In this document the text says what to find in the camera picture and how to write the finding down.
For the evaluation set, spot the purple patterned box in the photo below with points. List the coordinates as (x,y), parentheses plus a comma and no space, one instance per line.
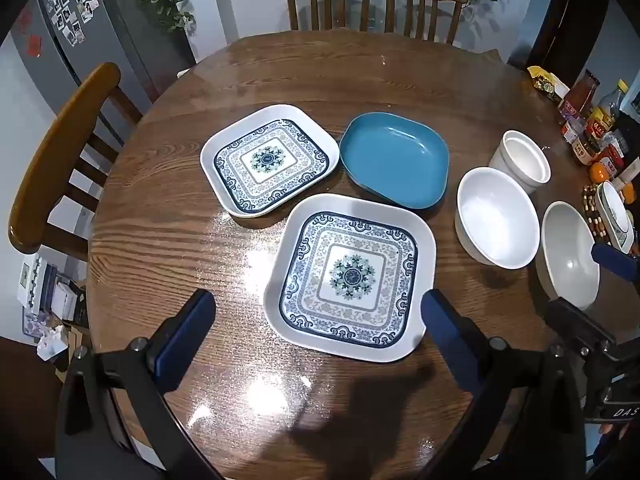
(32,327)

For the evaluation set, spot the dark wooden door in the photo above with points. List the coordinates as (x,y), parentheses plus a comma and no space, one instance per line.
(570,20)

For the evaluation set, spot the white printed box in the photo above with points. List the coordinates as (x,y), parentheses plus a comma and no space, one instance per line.
(35,280)

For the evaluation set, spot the blue patterned square plate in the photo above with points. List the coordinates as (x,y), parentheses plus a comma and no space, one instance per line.
(350,275)
(270,160)

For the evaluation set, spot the dark wooden cabinet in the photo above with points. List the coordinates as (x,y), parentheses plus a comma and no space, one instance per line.
(25,385)

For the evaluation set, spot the white straight-sided bowl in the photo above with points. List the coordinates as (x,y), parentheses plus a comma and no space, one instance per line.
(522,157)

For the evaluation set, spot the brown sauce jar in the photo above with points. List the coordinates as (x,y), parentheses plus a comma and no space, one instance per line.
(586,150)

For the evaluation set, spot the orange fruit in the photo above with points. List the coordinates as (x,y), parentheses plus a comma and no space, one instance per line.
(600,172)

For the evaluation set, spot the red fridge decal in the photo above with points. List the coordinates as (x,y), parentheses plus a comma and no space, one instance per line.
(33,45)

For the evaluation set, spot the open white box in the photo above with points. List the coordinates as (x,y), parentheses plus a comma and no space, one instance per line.
(67,302)

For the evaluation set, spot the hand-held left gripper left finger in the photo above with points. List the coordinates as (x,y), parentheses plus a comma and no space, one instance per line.
(185,337)

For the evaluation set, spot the yellow snack bag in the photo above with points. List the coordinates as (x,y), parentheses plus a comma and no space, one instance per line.
(547,82)

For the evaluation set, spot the blue square bowl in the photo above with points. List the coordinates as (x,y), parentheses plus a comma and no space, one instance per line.
(395,160)

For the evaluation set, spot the cream round bowl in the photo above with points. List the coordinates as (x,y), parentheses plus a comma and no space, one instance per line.
(567,255)

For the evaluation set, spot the grey refrigerator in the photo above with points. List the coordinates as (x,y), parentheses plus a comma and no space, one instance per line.
(115,60)

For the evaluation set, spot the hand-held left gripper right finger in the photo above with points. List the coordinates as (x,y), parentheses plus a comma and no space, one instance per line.
(447,342)

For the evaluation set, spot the small white lid jar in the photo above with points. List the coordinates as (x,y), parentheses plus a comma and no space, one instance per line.
(571,129)

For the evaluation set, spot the white patterned dish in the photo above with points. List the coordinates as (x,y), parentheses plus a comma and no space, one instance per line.
(617,215)

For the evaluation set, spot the white round bowl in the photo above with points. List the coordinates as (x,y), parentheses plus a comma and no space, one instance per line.
(495,220)

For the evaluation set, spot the wooden bead trivet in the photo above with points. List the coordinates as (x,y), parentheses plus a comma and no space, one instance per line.
(595,210)

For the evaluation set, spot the crumpled white tissue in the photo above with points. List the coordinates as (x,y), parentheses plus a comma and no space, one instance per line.
(52,345)

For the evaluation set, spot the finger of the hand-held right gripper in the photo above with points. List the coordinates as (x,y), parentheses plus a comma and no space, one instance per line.
(575,320)
(617,262)

